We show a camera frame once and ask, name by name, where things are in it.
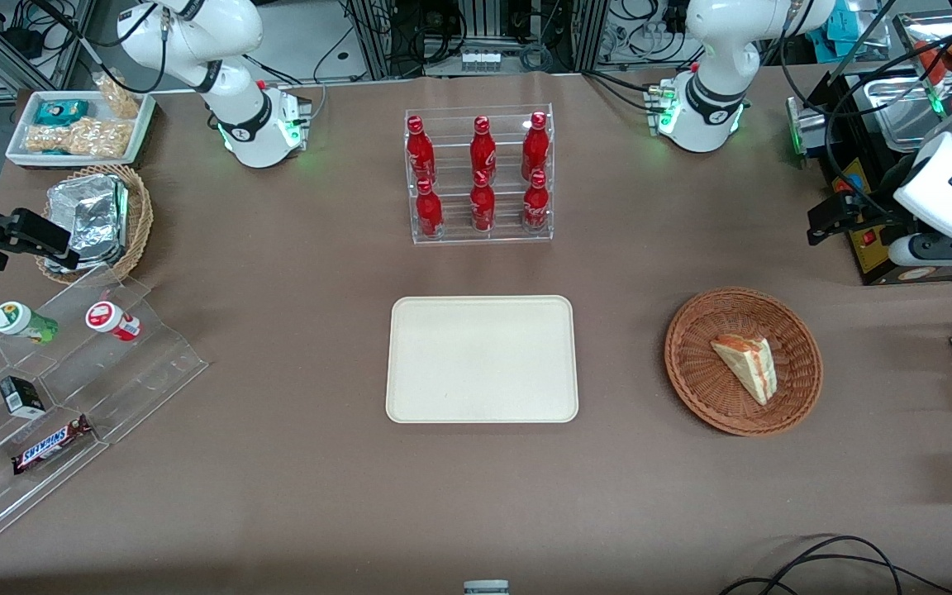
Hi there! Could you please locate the brown shallow wicker basket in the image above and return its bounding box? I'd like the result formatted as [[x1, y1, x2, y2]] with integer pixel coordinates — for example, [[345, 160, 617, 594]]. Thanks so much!
[[664, 287, 824, 437]]

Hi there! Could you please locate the red cola bottle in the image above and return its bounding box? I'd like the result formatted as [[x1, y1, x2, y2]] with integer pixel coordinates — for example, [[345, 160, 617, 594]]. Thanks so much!
[[415, 178, 445, 240], [521, 112, 550, 178], [469, 170, 497, 233], [522, 169, 551, 234], [469, 116, 498, 179], [406, 116, 437, 184]]

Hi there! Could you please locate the triangular sandwich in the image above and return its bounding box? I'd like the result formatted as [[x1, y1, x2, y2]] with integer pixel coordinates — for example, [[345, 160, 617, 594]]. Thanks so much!
[[709, 333, 778, 407]]

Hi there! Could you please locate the clear acrylic stepped stand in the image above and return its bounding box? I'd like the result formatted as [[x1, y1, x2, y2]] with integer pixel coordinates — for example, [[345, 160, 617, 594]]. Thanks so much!
[[0, 264, 211, 559]]

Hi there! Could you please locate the black food warmer appliance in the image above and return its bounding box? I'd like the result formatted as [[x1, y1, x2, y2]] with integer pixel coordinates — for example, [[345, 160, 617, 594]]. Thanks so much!
[[786, 12, 952, 287]]

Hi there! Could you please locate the silver foil pack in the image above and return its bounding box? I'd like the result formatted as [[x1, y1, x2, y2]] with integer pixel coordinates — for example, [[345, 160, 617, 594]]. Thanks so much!
[[40, 186, 131, 275], [46, 174, 123, 254]]

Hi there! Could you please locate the teal snack packet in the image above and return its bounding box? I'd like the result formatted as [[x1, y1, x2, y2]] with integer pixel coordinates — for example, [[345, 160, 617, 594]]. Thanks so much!
[[34, 99, 90, 127]]

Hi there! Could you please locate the small black carton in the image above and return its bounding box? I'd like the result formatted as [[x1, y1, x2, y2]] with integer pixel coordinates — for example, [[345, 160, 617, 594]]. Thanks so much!
[[0, 376, 47, 419]]

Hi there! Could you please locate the black floor cable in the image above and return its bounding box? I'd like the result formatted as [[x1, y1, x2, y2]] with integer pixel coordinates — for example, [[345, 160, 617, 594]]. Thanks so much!
[[719, 552, 952, 595], [761, 535, 908, 595]]

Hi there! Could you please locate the white rectangular snack tray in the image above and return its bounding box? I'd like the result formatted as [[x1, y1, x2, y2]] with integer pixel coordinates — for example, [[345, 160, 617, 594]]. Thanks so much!
[[5, 89, 157, 169]]

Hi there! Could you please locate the clear acrylic bottle rack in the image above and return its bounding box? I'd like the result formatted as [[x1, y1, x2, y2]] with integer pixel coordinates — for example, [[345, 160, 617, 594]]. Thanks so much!
[[404, 103, 555, 245]]

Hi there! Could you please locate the green lid cup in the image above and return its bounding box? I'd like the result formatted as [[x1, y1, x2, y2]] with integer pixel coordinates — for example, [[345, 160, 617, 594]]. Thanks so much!
[[0, 301, 60, 345]]

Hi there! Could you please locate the steel warmer pan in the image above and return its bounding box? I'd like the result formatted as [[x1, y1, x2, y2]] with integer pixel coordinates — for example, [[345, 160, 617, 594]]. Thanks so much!
[[866, 74, 952, 154]]

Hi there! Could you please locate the teal cardboard box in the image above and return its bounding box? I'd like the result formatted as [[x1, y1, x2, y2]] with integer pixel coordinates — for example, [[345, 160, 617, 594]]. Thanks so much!
[[825, 17, 862, 59]]

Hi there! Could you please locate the aluminium frame rack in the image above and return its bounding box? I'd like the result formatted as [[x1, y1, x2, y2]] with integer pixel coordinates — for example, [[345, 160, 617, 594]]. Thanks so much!
[[342, 0, 613, 80]]

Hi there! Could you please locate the light deep wicker basket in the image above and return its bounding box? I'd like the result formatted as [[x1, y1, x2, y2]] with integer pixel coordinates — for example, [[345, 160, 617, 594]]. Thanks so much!
[[34, 164, 155, 286]]

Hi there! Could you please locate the snickers chocolate bar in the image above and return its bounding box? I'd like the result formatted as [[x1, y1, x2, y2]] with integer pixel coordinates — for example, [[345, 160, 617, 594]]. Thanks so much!
[[12, 415, 94, 476]]

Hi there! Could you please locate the large peanut snack bag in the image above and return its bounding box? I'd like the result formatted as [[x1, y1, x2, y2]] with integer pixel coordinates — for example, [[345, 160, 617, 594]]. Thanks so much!
[[24, 117, 135, 159]]

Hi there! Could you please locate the small peanut snack bag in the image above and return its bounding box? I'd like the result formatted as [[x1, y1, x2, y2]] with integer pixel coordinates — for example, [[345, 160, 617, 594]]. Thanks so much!
[[93, 73, 143, 121]]

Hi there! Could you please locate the cream plastic tray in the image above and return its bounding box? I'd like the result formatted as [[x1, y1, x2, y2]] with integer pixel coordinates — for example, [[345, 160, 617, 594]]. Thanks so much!
[[385, 295, 580, 425]]

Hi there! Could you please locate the red packaged food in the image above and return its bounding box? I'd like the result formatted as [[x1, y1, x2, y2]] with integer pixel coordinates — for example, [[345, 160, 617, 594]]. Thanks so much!
[[914, 37, 952, 77]]

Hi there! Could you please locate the red lid cup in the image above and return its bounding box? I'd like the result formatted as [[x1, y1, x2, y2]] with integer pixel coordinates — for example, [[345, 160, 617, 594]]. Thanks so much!
[[85, 301, 143, 343]]

